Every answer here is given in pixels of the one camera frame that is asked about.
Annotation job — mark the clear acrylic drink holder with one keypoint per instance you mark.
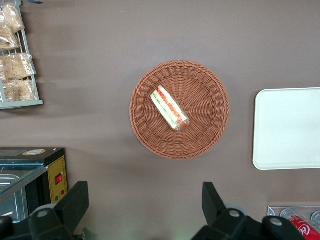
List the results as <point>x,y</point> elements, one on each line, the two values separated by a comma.
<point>273,211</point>

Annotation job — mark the red cola can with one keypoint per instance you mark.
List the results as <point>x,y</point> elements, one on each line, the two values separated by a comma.
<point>306,228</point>

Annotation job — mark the white plastic tray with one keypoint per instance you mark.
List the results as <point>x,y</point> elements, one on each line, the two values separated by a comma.
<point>287,130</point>

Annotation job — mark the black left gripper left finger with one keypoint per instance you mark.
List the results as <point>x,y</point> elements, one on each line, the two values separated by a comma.
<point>70,210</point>

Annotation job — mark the steel food pan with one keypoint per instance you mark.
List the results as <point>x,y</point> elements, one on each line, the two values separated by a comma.
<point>12,200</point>

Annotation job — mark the clear bag of snacks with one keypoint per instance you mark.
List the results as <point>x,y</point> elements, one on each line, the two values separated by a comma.
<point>16,66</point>
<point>7,37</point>
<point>20,90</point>
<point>15,17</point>

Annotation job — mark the black glass food warmer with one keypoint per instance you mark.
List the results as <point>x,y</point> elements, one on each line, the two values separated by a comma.
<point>37,162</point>

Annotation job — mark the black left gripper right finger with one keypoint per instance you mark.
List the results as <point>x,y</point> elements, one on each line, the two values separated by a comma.
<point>220,220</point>

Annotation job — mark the brown woven wicker basket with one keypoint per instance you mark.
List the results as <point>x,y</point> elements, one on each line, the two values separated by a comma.
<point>205,112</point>

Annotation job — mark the plastic-wrapped triangle sandwich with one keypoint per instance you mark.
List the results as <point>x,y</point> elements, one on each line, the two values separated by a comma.
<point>168,108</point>

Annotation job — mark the silver drink can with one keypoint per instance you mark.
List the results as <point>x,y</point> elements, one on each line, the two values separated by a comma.
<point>316,217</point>

